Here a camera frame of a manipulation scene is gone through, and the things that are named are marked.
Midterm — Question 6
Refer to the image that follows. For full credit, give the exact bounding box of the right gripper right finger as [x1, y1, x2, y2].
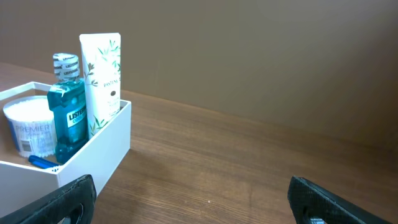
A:
[287, 176, 389, 224]

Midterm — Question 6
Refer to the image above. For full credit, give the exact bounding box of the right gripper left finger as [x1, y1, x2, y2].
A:
[1, 174, 97, 224]

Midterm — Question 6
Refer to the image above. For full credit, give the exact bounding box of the blue disposable razor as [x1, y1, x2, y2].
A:
[28, 156, 59, 172]

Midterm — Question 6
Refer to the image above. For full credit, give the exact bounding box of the cotton swab tub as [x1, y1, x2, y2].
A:
[3, 95, 57, 157]

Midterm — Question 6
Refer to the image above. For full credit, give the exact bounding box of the blue mouthwash bottle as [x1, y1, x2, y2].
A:
[47, 53, 88, 164]

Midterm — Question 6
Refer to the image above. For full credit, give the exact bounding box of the white lotion tube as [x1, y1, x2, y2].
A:
[79, 33, 121, 138]

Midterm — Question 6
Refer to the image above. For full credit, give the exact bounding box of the white open cardboard box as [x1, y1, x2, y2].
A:
[1, 100, 132, 216]

